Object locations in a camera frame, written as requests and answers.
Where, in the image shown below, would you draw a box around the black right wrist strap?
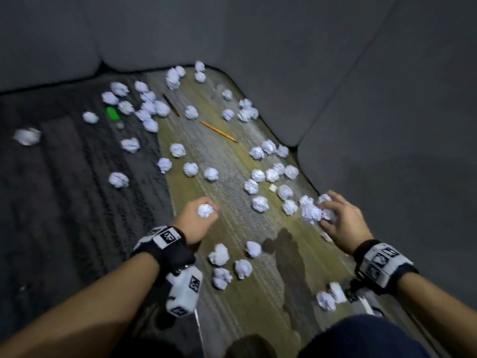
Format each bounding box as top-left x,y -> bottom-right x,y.
353,239 -> 420,296

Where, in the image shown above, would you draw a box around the black left wrist strap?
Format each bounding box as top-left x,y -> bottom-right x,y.
130,225 -> 197,275

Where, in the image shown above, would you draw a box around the person's right forearm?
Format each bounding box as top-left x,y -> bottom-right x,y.
396,272 -> 477,358

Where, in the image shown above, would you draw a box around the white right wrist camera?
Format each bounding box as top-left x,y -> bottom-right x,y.
345,279 -> 385,318

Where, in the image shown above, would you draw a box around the person's left forearm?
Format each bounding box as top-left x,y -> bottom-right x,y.
0,251 -> 161,358

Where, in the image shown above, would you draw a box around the person's left hand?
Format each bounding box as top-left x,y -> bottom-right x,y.
171,197 -> 220,245

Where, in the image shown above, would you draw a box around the thin white cable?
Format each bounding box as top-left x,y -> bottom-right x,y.
193,309 -> 205,345

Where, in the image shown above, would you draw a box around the yellow pencil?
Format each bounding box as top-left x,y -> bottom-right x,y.
199,120 -> 238,143

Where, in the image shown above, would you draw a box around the grey fabric sofa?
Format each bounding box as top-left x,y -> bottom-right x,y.
0,0 -> 477,311

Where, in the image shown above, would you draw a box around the scattered white paper balls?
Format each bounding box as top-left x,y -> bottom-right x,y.
13,60 -> 349,312

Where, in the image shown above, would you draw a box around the black wrist strap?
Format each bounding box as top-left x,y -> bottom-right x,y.
353,239 -> 420,296
130,225 -> 197,275

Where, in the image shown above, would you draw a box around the person's right hand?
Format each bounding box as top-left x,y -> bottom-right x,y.
319,190 -> 374,255

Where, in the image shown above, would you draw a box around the dark blue trousers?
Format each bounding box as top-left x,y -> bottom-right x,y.
225,314 -> 430,358

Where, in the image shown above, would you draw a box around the dark red pencil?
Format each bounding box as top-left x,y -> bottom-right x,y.
162,94 -> 181,118

